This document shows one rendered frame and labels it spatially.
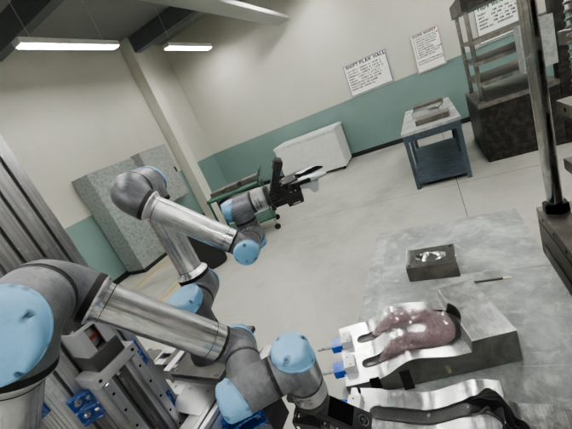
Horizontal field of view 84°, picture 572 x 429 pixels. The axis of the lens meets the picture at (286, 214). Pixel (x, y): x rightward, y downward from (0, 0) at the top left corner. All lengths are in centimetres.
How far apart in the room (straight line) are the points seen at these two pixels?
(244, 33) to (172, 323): 807
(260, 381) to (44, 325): 34
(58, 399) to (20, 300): 58
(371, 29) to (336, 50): 79
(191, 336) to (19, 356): 28
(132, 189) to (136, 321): 43
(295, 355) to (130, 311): 32
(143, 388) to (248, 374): 53
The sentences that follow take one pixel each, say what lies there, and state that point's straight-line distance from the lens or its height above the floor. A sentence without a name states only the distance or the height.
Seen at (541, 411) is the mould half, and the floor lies 86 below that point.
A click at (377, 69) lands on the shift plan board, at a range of 763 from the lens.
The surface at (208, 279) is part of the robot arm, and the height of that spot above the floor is 124.
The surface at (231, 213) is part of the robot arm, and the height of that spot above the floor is 144.
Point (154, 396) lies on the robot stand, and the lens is 116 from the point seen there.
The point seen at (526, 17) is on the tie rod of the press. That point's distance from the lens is 169.
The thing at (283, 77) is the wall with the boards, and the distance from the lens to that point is 815.
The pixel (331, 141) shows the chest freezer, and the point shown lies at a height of 66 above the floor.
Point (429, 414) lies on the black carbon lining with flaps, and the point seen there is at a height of 88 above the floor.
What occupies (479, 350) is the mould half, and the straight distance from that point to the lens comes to 111.
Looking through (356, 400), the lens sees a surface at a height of 92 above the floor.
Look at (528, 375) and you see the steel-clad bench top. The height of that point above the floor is 80.
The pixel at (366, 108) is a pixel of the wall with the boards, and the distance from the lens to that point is 774.
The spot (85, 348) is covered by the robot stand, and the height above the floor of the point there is 133.
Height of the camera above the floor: 167
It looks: 17 degrees down
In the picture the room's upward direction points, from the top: 23 degrees counter-clockwise
